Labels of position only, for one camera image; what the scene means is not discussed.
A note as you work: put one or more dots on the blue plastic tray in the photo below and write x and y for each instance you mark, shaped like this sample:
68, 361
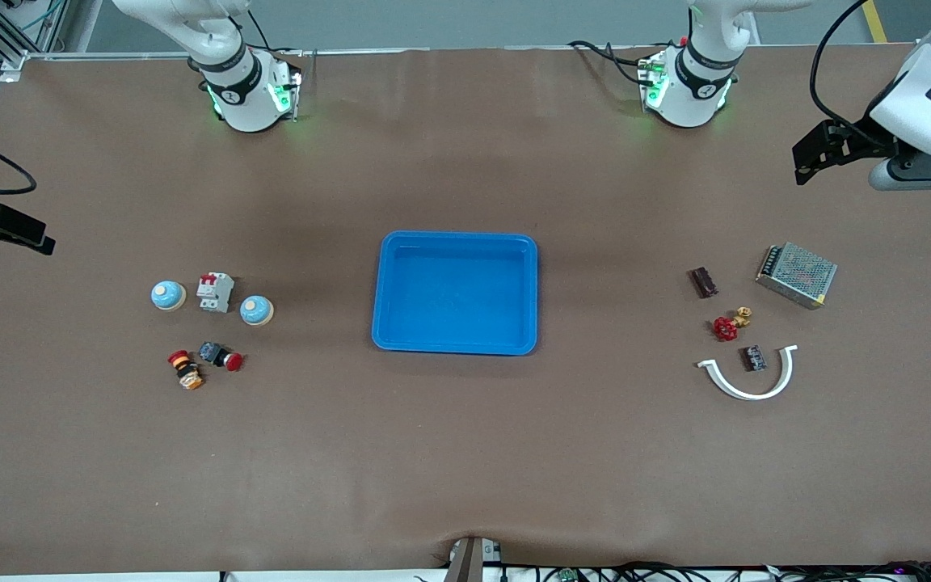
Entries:
449, 299

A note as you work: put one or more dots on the brown table edge bracket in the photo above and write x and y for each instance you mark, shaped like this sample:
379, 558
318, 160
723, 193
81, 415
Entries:
469, 562

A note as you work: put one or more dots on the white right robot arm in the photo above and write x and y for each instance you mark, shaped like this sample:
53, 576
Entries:
247, 97

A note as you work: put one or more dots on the white circuit breaker red switch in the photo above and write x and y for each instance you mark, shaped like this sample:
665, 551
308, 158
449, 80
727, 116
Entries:
215, 293

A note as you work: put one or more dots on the brown table cover mat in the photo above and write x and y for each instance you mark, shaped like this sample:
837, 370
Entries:
465, 453

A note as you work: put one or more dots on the metal mesh power supply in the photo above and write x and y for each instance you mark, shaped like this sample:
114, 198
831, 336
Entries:
797, 273

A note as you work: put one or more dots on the orange red push button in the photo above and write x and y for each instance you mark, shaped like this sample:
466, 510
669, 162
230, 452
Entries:
188, 373

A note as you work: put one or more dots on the small dark brown block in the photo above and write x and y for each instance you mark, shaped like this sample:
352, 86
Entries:
704, 283

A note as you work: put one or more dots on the light blue call bell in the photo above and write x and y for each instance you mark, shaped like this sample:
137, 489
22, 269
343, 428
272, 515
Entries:
256, 310
166, 296

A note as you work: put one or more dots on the black emergency stop red button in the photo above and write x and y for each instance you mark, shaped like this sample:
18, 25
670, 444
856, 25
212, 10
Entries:
211, 352

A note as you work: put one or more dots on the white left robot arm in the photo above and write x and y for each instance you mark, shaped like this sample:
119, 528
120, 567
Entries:
700, 81

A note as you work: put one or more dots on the white half-round pipe clamp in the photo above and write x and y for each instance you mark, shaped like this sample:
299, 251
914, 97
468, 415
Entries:
748, 396

